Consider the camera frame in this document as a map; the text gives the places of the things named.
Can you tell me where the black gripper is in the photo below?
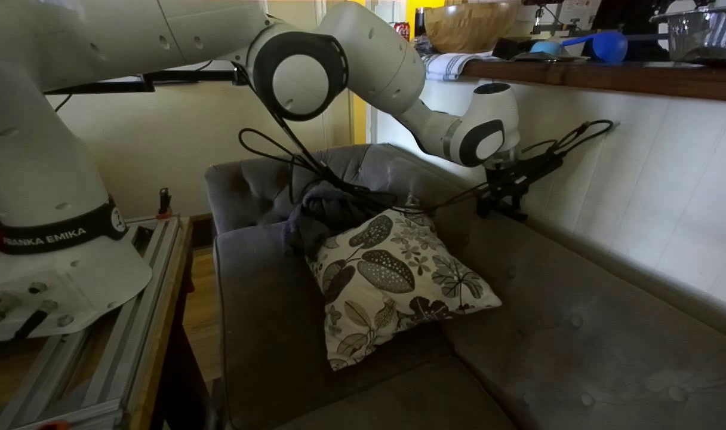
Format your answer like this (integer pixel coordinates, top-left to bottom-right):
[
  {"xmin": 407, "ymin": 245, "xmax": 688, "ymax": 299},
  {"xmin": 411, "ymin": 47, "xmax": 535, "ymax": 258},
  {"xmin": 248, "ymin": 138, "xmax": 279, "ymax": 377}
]
[{"xmin": 477, "ymin": 149, "xmax": 572, "ymax": 225}]

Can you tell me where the black cable bundle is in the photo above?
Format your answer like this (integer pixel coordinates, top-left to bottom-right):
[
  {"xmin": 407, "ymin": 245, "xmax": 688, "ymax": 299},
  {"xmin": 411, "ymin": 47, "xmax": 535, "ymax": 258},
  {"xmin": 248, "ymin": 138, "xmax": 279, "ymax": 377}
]
[{"xmin": 234, "ymin": 75, "xmax": 621, "ymax": 221}]

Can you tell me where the wooden counter shelf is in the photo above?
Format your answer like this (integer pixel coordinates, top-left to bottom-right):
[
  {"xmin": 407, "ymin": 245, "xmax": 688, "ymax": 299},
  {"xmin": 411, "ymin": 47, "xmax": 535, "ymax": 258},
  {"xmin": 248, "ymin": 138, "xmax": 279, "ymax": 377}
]
[{"xmin": 457, "ymin": 57, "xmax": 726, "ymax": 106}]

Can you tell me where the striped dish towel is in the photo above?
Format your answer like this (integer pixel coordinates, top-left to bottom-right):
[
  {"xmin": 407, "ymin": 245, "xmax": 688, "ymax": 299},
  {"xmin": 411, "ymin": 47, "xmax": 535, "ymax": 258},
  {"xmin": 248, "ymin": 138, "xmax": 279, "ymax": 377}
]
[{"xmin": 420, "ymin": 49, "xmax": 503, "ymax": 83}]

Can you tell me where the wooden table with aluminium rails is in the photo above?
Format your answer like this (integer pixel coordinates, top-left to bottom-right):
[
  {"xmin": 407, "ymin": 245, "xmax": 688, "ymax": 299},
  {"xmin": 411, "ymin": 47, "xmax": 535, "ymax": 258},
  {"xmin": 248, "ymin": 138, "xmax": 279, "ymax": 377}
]
[{"xmin": 0, "ymin": 212, "xmax": 199, "ymax": 430}]

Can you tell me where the blue plastic ladle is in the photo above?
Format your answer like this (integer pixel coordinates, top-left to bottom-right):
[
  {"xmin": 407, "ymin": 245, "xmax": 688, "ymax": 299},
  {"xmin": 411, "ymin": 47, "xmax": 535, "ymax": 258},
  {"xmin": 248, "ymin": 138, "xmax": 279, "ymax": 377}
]
[{"xmin": 529, "ymin": 28, "xmax": 631, "ymax": 67}]

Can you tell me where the small dark clamp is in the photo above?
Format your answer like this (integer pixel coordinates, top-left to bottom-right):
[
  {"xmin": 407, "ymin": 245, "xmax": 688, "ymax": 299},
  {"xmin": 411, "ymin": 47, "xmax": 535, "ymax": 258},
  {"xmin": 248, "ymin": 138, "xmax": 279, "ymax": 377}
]
[{"xmin": 156, "ymin": 184, "xmax": 178, "ymax": 221}]

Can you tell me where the white floral throw pillow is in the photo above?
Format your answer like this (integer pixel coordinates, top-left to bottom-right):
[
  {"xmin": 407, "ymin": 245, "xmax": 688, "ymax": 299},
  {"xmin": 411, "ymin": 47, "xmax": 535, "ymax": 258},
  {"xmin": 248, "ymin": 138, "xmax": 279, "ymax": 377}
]
[{"xmin": 305, "ymin": 205, "xmax": 506, "ymax": 374}]

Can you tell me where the dark blue cloth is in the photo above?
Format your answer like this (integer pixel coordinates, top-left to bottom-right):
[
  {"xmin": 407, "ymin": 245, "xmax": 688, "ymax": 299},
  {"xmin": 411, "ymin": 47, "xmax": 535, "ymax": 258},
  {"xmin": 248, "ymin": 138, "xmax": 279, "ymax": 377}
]
[{"xmin": 277, "ymin": 177, "xmax": 401, "ymax": 260}]

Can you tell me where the grey-brown fabric couch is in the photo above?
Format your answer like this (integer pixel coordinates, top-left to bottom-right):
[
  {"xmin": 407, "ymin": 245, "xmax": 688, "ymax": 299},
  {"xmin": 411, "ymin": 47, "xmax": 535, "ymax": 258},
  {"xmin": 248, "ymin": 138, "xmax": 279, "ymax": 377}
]
[{"xmin": 203, "ymin": 140, "xmax": 726, "ymax": 430}]

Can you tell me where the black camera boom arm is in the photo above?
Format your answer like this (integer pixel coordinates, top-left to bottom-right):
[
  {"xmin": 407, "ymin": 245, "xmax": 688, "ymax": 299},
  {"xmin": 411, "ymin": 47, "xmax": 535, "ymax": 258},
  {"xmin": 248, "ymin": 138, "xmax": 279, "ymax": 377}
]
[{"xmin": 44, "ymin": 65, "xmax": 251, "ymax": 98}]

